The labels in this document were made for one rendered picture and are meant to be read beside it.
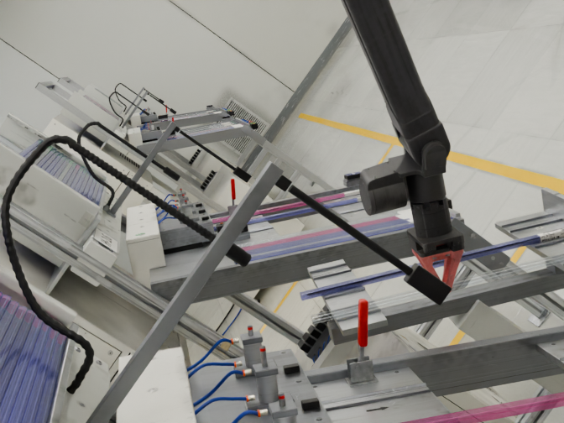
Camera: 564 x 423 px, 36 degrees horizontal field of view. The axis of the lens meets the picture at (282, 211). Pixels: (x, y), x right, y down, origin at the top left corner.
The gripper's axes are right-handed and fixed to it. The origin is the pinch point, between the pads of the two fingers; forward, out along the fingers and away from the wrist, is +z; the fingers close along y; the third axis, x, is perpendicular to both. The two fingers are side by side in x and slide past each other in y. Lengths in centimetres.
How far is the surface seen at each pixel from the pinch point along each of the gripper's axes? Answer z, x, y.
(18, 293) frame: -20, -58, 21
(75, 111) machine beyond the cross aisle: -14, -104, -402
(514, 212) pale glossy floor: 48, 79, -191
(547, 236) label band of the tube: -0.2, 22.2, -11.5
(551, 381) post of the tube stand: 25.1, 18.0, -8.8
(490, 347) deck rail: 1.9, -0.4, 21.6
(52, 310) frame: -18, -54, 23
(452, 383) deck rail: 5.5, -6.5, 22.1
